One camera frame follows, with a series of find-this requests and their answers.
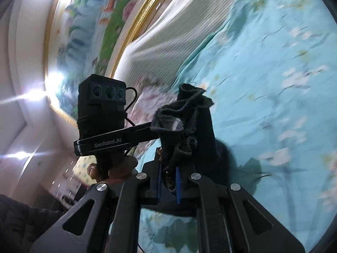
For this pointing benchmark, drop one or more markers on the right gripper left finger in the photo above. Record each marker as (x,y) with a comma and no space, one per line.
(104,220)

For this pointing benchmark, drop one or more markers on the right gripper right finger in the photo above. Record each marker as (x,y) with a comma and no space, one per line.
(229,219)

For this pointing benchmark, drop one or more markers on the black pants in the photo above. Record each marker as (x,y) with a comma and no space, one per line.
(186,134)

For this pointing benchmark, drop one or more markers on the person's left hand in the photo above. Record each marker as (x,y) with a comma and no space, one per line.
(116,175)

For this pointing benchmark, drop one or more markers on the yellow cartoon print pillow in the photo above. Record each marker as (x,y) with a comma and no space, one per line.
(80,170)

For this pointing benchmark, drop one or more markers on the pink floral ruffled pillow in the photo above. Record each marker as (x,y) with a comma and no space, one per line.
(152,94)

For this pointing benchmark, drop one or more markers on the gold framed floral painting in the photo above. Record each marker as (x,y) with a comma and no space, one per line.
(85,37)

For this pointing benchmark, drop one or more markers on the striped cream headboard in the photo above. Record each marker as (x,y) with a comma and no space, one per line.
(162,49)

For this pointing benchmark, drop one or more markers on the teal floral bed sheet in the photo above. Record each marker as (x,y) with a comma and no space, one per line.
(270,70)

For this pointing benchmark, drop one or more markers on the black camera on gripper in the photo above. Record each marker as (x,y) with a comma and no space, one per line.
(101,106)

